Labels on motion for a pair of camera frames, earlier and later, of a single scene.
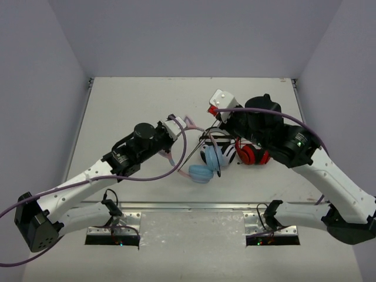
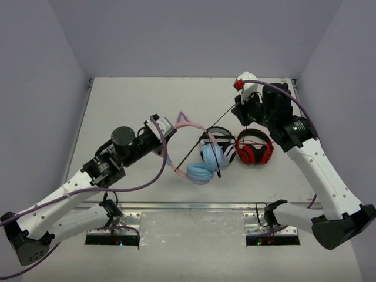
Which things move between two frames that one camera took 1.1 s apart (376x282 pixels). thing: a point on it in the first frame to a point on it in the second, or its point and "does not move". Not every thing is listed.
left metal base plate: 128,224 does not move
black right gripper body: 238,126 to 252,111
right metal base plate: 255,224 does not move
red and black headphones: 250,154 does not move
